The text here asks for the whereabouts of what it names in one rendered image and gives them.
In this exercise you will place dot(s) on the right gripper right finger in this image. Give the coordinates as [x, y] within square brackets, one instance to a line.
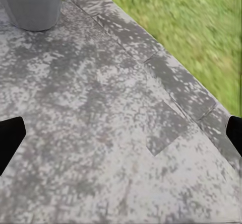
[234, 132]

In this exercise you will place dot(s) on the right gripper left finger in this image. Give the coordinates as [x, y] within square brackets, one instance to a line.
[12, 132]

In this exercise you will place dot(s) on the pot plant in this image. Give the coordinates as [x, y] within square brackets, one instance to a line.
[33, 15]

